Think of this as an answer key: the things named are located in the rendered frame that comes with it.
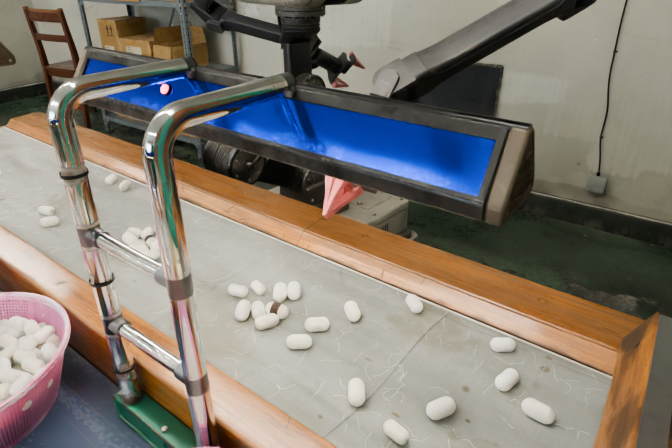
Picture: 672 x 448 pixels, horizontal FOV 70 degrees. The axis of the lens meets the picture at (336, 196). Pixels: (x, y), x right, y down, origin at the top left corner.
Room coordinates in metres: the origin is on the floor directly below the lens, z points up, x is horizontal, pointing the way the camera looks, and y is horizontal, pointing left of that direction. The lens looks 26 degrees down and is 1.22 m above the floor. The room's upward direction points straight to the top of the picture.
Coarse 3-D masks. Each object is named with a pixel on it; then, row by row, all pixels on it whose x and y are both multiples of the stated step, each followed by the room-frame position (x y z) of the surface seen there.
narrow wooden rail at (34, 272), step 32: (0, 256) 0.70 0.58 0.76; (32, 256) 0.70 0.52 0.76; (0, 288) 0.72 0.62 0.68; (32, 288) 0.62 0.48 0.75; (64, 288) 0.61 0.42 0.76; (96, 320) 0.53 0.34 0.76; (128, 320) 0.53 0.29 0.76; (96, 352) 0.52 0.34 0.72; (160, 384) 0.43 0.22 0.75; (224, 384) 0.42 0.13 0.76; (224, 416) 0.37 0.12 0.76; (256, 416) 0.37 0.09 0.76; (288, 416) 0.37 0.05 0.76
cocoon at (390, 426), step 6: (390, 420) 0.37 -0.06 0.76; (384, 426) 0.37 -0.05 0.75; (390, 426) 0.37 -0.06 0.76; (396, 426) 0.37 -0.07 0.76; (384, 432) 0.37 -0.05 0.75; (390, 432) 0.36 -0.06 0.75; (396, 432) 0.36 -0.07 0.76; (402, 432) 0.36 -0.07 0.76; (396, 438) 0.36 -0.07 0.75; (402, 438) 0.35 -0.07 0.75; (408, 438) 0.36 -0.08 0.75; (402, 444) 0.35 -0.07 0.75
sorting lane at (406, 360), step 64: (0, 128) 1.47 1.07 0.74; (0, 192) 1.00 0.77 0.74; (64, 192) 1.00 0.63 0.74; (128, 192) 1.00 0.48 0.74; (64, 256) 0.73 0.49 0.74; (192, 256) 0.73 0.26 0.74; (256, 256) 0.73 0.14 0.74; (384, 320) 0.56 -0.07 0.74; (448, 320) 0.56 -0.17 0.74; (256, 384) 0.44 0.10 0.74; (320, 384) 0.44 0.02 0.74; (384, 384) 0.44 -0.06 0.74; (448, 384) 0.44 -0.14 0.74; (576, 384) 0.44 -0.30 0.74
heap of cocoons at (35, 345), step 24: (0, 336) 0.53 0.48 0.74; (24, 336) 0.54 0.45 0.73; (48, 336) 0.53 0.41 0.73; (0, 360) 0.48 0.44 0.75; (24, 360) 0.48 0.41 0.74; (48, 360) 0.49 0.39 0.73; (0, 384) 0.44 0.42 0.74; (24, 384) 0.44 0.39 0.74; (48, 384) 0.45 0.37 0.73; (24, 408) 0.41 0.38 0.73
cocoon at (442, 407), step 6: (444, 396) 0.41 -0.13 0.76; (432, 402) 0.40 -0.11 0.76; (438, 402) 0.40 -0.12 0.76; (444, 402) 0.40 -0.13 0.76; (450, 402) 0.40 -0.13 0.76; (426, 408) 0.39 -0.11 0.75; (432, 408) 0.39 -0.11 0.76; (438, 408) 0.39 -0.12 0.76; (444, 408) 0.39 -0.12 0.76; (450, 408) 0.39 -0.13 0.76; (432, 414) 0.38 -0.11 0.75; (438, 414) 0.38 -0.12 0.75; (444, 414) 0.39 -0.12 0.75; (450, 414) 0.39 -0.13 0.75
